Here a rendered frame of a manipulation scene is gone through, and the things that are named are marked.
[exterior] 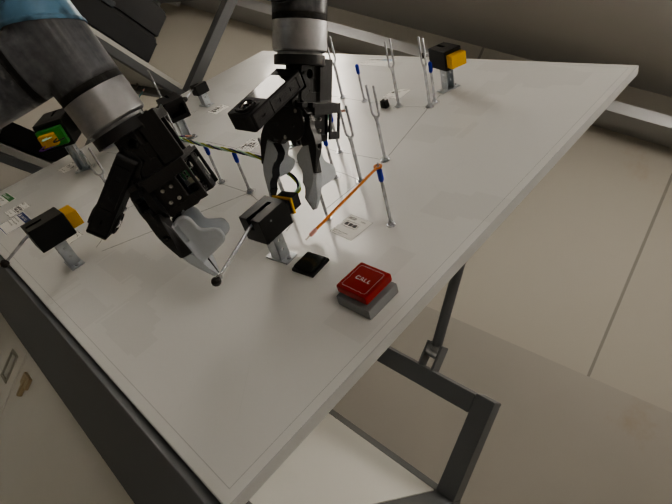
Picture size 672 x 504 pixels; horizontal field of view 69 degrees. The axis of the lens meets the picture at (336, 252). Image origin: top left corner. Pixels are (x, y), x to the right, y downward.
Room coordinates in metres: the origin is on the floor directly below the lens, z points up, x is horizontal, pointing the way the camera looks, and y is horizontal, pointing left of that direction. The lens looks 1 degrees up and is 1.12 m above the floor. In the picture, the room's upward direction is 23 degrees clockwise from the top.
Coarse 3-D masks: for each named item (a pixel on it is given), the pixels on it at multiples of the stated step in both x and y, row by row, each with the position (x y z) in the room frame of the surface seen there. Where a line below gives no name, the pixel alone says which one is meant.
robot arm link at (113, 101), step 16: (112, 80) 0.52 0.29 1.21; (80, 96) 0.51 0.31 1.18; (96, 96) 0.52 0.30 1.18; (112, 96) 0.52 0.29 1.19; (128, 96) 0.54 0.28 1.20; (80, 112) 0.52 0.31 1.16; (96, 112) 0.52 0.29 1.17; (112, 112) 0.52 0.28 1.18; (128, 112) 0.53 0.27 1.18; (80, 128) 0.54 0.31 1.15; (96, 128) 0.53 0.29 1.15; (112, 128) 0.53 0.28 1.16
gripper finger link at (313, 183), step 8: (304, 152) 0.68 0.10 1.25; (304, 160) 0.68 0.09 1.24; (320, 160) 0.70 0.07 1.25; (304, 168) 0.69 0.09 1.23; (312, 168) 0.68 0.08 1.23; (328, 168) 0.71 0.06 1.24; (304, 176) 0.69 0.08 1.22; (312, 176) 0.68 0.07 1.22; (320, 176) 0.69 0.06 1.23; (328, 176) 0.71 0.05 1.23; (304, 184) 0.69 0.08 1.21; (312, 184) 0.68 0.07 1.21; (320, 184) 0.69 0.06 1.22; (312, 192) 0.69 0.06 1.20; (320, 192) 0.70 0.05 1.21; (312, 200) 0.70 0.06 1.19; (312, 208) 0.71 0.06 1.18
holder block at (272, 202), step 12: (264, 204) 0.69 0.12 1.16; (276, 204) 0.68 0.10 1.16; (240, 216) 0.68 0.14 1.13; (252, 216) 0.68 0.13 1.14; (264, 216) 0.67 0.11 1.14; (276, 216) 0.68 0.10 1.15; (288, 216) 0.70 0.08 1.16; (252, 228) 0.69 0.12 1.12; (264, 228) 0.67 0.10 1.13; (276, 228) 0.69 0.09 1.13; (264, 240) 0.68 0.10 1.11
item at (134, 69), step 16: (160, 0) 1.93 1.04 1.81; (176, 0) 1.86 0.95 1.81; (192, 0) 1.80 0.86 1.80; (224, 0) 1.60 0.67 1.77; (224, 16) 1.60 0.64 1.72; (96, 32) 1.38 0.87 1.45; (208, 32) 1.60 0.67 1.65; (112, 48) 1.40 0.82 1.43; (208, 48) 1.59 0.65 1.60; (128, 64) 1.44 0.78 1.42; (144, 64) 1.50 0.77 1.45; (208, 64) 1.61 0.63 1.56; (128, 80) 1.82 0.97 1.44; (144, 80) 1.69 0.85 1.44; (160, 80) 1.52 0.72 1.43; (192, 80) 1.59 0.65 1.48; (0, 144) 1.31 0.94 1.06; (0, 160) 1.29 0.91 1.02; (16, 160) 1.32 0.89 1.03; (32, 160) 1.37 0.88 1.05; (48, 160) 1.52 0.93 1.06
